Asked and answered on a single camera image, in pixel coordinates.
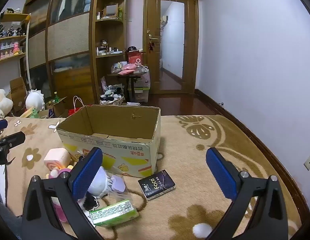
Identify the green tissue pack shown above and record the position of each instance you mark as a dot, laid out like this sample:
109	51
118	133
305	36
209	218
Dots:
112	212

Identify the black round tin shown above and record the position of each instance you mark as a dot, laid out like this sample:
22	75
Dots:
132	49

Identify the small dark side table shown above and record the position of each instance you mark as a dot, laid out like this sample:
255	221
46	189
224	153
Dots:
131	76

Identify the printed cardboard box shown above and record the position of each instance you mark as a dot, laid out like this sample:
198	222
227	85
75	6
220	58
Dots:
120	152

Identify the green frog toy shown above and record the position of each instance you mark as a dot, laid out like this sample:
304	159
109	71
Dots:
33	112

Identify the clear plastic storage box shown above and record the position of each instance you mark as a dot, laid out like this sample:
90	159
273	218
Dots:
141	90

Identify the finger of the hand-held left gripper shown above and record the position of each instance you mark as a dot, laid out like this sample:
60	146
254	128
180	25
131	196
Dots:
0	125
13	138

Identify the white wall socket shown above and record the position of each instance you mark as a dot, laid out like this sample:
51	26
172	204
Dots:
309	163

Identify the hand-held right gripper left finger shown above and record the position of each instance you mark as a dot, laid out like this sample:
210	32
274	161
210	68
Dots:
86	175

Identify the wooden picture frame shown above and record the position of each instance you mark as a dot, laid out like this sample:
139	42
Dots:
110	10

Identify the red hanging key charm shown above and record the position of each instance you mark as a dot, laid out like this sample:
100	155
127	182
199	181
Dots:
151	47

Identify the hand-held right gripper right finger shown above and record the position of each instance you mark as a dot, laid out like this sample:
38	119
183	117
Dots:
221	175

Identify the green glass bottle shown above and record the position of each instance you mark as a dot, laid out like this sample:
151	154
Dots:
55	97

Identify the pink plastic bag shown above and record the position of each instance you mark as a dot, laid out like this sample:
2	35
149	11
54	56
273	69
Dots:
127	70

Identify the wooden figurine shelf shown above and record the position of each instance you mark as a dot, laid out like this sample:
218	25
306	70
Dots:
10	38

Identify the red paper bag white circle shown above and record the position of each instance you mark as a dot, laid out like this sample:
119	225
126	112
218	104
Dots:
135	58

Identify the basket of socks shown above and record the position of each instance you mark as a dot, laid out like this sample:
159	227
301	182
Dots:
112	96

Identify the open brown cardboard box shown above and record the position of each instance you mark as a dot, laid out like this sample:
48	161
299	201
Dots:
17	90

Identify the row of dark figurines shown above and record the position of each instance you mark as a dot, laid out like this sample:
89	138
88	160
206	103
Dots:
8	32

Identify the wooden door with glass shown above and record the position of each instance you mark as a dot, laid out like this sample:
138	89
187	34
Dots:
152	17

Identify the cream bear plush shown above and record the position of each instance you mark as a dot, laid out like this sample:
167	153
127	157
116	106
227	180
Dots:
2	101

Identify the pink cake roll plush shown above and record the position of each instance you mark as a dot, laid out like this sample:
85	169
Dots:
56	157

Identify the black tissue pack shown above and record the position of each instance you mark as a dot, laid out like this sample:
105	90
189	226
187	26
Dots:
157	183

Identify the low cardboard box with bottles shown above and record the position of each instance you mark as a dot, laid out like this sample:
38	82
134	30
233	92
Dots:
58	107

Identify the beige flower printed blanket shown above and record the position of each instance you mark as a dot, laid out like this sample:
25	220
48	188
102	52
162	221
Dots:
194	160

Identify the wooden sliding door wardrobe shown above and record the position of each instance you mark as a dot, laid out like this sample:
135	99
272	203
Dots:
67	37

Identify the wooden corner shelf unit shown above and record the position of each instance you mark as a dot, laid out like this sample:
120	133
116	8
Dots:
110	30

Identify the white spiky plush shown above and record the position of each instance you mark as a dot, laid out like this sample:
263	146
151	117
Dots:
35	100

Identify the small cardboard box with papers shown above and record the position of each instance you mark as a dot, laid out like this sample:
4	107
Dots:
133	103

